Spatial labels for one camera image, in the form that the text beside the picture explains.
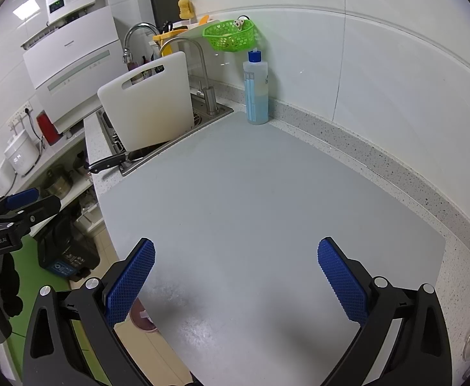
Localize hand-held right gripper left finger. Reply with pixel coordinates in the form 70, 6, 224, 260
23, 238, 157, 386

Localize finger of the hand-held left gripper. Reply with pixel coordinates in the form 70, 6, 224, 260
0, 188, 41, 221
0, 195, 62, 237

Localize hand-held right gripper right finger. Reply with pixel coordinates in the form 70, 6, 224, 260
317, 237, 453, 386

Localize black trash bin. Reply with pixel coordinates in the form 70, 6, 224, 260
37, 213, 101, 283

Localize person's left hand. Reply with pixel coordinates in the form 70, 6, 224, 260
0, 253, 23, 319

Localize metal pot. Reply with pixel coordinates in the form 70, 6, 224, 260
44, 167, 75, 198

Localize open white shelf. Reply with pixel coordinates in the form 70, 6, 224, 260
0, 129, 99, 243

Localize white rice cooker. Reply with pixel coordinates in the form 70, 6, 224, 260
4, 131, 44, 176

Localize pink round object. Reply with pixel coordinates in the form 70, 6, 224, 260
131, 299, 160, 334

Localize white storage box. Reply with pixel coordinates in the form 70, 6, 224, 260
74, 205, 103, 234

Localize red container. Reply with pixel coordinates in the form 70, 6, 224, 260
36, 112, 61, 146

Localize white dishwasher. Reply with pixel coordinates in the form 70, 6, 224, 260
22, 6, 124, 134

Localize white cutting board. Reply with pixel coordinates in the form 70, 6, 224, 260
97, 51, 195, 152

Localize steel kitchen sink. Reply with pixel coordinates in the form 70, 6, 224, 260
97, 92, 235, 177

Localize chrome faucet with sprayer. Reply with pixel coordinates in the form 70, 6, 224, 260
122, 23, 161, 65

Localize tall chrome gooseneck faucet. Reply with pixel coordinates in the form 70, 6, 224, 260
158, 37, 219, 115

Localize blue-capped detergent bottle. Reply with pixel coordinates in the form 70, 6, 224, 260
243, 49, 270, 125

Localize yellow plastic rack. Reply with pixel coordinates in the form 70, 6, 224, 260
152, 16, 211, 43

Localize green plastic basket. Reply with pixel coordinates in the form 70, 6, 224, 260
202, 19, 257, 53

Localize black-handled kitchen knife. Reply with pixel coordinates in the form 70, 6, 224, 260
84, 151, 147, 175

